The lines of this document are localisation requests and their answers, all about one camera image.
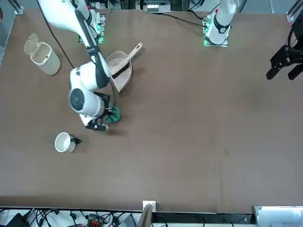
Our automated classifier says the beige lidded waste bin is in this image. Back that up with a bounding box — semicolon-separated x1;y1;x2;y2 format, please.
23;33;62;77

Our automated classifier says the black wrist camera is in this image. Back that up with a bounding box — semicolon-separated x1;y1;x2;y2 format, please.
85;118;109;133

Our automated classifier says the orange black connector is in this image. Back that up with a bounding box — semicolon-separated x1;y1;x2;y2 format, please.
87;213;100;226

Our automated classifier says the grey metal tray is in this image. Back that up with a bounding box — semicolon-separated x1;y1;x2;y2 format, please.
252;205;303;227

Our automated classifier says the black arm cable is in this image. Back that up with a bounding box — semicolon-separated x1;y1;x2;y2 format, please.
37;0;117;108

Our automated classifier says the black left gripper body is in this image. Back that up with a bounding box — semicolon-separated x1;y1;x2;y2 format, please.
287;18;303;52

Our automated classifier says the beige pink dustpan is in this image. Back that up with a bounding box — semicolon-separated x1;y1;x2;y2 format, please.
105;50;133;94

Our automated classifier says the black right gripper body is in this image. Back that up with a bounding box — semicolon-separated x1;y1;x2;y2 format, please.
94;92;112;118

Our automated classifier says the white mug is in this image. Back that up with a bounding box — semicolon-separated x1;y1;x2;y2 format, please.
54;132;82;154

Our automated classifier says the green cloth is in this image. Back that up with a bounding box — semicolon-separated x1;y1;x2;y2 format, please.
105;106;121;124

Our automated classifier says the aluminium pole with bracket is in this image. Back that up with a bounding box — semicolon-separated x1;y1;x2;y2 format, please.
135;200;157;227

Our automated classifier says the white power strip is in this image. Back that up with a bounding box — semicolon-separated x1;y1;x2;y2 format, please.
146;2;160;13

